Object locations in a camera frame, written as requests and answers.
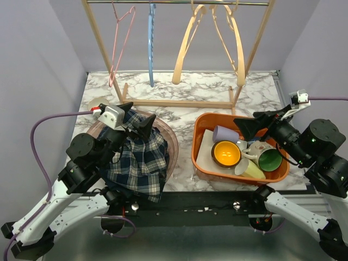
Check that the white floral mug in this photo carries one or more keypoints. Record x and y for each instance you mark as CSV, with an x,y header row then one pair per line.
x,y
256,149

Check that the navy beige plaid skirt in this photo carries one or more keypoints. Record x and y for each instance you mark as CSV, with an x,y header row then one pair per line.
x,y
141,168

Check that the light blue wavy hanger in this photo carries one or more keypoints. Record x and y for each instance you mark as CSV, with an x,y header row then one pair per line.
x,y
152,10

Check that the lavender cup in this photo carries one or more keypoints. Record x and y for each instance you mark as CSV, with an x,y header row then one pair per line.
x,y
221,133

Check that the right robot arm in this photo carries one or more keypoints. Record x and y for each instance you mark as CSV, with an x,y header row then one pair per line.
x,y
315,150

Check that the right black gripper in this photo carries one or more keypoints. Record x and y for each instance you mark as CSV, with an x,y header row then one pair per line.
x,y
248,126

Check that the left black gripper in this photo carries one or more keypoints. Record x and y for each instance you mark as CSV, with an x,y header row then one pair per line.
x,y
145,126

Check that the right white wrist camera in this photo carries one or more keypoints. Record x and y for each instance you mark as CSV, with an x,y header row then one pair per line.
x,y
299,100

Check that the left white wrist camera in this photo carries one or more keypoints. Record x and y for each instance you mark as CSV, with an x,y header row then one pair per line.
x,y
110,115

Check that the orange bowl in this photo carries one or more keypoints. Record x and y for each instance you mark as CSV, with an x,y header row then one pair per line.
x,y
226,154

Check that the empty wooden hanger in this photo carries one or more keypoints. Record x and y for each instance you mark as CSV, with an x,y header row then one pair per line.
x,y
197,13

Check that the orange plastic bin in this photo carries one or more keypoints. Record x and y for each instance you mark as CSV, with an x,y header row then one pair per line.
x,y
208,121

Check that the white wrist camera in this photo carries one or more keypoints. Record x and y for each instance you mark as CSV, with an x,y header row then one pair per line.
x,y
299,100
110,115

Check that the green bowl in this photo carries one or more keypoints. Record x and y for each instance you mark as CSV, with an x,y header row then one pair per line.
x,y
270,160

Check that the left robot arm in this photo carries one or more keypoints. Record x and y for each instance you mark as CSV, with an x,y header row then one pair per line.
x,y
34,235

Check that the small beige bowl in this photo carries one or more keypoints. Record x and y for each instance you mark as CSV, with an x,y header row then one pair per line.
x,y
97,101

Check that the white board in bin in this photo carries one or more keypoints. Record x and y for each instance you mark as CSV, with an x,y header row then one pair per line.
x,y
204,158

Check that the yellow cup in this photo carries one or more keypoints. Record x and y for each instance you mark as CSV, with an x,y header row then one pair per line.
x,y
249,169

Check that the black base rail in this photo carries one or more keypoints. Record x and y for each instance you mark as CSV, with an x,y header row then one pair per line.
x,y
179,209

